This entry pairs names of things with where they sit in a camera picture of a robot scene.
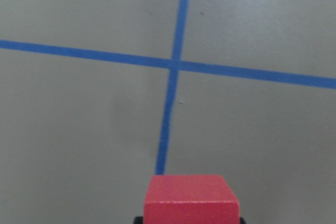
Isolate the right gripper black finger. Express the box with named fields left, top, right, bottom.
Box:
left=133, top=216, right=143, bottom=224

